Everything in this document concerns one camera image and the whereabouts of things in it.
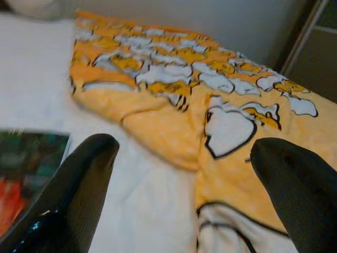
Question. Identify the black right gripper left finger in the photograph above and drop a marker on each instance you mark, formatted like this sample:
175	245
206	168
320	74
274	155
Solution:
73	195

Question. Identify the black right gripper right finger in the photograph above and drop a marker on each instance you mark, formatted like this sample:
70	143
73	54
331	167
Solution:
302	195

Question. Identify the dark red green book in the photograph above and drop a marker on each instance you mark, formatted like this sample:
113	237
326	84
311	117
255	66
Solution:
23	163

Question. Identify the yellow cartoon egg blanket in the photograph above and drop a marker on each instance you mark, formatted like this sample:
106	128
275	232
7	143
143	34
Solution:
163	126

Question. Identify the dark wardrobe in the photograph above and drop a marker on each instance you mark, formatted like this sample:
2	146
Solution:
313	52

